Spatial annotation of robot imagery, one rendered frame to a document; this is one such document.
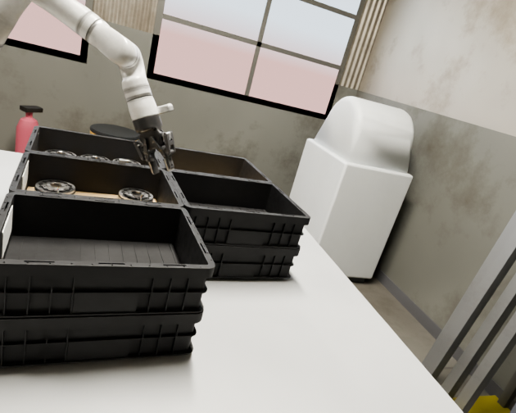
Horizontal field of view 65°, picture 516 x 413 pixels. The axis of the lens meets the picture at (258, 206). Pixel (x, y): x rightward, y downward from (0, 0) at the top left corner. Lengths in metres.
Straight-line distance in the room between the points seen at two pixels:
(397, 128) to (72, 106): 2.42
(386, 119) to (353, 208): 0.62
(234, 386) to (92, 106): 2.89
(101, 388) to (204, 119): 2.92
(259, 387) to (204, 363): 0.13
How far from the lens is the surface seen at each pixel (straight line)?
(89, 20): 1.19
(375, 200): 2.81
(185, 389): 0.89
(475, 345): 2.22
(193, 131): 3.57
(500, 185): 2.66
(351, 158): 2.65
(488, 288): 2.14
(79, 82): 3.49
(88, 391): 0.87
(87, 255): 1.00
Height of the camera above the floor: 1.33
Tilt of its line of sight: 20 degrees down
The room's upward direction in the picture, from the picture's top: 16 degrees clockwise
